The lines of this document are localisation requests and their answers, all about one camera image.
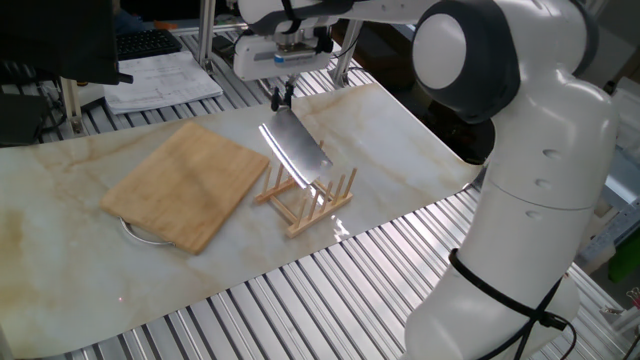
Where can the small orange object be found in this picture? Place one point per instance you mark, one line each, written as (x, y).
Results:
(165, 25)

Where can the upright aluminium post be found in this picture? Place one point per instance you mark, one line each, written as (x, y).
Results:
(206, 30)

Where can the green box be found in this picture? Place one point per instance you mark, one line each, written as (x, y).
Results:
(627, 255)

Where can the white paper stack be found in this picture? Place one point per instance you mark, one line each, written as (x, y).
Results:
(150, 80)

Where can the short aluminium post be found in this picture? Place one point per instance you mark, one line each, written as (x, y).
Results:
(72, 105)

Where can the grey metal shelf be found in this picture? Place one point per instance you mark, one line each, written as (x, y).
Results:
(625, 185)

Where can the wooden peg rack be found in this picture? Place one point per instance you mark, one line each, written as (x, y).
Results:
(312, 221)

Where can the aluminium post with foot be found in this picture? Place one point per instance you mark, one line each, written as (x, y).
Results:
(347, 50)

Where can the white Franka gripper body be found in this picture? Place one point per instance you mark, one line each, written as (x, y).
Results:
(250, 70)

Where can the white storage box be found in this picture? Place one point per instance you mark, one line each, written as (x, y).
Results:
(627, 110)

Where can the black monitor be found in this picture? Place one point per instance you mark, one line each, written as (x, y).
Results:
(55, 40)

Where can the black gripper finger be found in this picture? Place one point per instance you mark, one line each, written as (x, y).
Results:
(289, 95)
(275, 100)

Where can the black keyboard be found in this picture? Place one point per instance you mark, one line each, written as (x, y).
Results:
(147, 44)

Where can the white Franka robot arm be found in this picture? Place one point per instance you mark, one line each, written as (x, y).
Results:
(540, 175)

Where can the steel cleaver knife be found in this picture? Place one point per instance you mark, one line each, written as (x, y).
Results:
(300, 150)

